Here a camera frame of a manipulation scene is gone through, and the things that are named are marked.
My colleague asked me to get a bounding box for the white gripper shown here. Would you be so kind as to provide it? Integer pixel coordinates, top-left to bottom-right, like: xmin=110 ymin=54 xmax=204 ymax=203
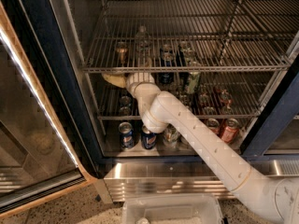
xmin=102 ymin=57 xmax=154 ymax=92

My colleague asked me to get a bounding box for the orange can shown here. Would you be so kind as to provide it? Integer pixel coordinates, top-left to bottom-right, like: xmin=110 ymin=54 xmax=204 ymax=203
xmin=116 ymin=41 xmax=128 ymax=65

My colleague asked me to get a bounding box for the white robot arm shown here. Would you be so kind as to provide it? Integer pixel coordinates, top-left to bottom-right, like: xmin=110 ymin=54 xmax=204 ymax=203
xmin=108 ymin=68 xmax=299 ymax=224

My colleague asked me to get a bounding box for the blue can middle shelf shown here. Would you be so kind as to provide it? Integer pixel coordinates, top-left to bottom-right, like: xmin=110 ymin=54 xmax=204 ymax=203
xmin=159 ymin=44 xmax=174 ymax=84

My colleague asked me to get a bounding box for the green can middle shelf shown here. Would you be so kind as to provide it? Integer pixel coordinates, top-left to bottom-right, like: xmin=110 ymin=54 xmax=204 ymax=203
xmin=178 ymin=41 xmax=200 ymax=94

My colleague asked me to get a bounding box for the blue pepsi can left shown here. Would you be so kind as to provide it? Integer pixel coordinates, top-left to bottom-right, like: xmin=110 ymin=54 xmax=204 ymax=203
xmin=119 ymin=122 xmax=135 ymax=149

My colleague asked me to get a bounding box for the blue pepsi can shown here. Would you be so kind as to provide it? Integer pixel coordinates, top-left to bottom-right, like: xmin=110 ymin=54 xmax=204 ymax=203
xmin=119 ymin=122 xmax=135 ymax=149
xmin=141 ymin=125 xmax=156 ymax=150

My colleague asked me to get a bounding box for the blue pepsi can right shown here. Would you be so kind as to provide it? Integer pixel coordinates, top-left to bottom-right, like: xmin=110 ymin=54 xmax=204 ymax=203
xmin=141 ymin=125 xmax=156 ymax=150

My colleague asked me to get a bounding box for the white green can left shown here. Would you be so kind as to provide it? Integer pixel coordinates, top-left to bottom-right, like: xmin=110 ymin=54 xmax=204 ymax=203
xmin=163 ymin=124 xmax=179 ymax=148

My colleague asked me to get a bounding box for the red soda can left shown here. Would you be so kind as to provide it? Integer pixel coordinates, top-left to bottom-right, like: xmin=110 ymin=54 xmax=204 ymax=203
xmin=206 ymin=119 xmax=220 ymax=134

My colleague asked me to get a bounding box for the red soda can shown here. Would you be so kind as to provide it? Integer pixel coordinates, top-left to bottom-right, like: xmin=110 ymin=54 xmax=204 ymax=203
xmin=206 ymin=119 xmax=220 ymax=134
xmin=220 ymin=119 xmax=239 ymax=144

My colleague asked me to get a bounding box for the stainless steel fridge base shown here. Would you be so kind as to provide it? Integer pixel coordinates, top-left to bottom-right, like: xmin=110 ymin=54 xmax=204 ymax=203
xmin=104 ymin=159 xmax=299 ymax=203

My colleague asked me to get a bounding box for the red soda can right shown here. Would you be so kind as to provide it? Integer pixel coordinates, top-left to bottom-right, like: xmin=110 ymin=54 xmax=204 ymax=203
xmin=220 ymin=119 xmax=239 ymax=144

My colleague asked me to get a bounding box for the open glass fridge door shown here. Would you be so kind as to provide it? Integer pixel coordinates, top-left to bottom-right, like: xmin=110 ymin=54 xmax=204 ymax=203
xmin=0 ymin=2 xmax=95 ymax=218

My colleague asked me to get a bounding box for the clear plastic water bottle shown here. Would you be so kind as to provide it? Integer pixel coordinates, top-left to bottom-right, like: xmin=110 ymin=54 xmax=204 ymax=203
xmin=135 ymin=25 xmax=150 ymax=67

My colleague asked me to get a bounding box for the clear plastic bin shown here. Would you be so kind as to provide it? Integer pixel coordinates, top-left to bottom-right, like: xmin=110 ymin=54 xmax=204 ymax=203
xmin=121 ymin=193 xmax=224 ymax=224

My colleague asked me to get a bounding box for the middle wire shelf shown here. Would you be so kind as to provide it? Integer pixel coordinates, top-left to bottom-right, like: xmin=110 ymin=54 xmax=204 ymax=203
xmin=98 ymin=72 xmax=272 ymax=120

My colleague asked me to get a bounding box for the wire shelf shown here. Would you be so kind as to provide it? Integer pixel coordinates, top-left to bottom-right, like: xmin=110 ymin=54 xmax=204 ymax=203
xmin=98 ymin=72 xmax=272 ymax=120
xmin=83 ymin=0 xmax=299 ymax=73

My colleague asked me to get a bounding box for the top wire shelf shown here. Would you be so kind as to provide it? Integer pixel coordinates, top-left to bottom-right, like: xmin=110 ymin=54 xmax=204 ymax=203
xmin=83 ymin=0 xmax=299 ymax=73

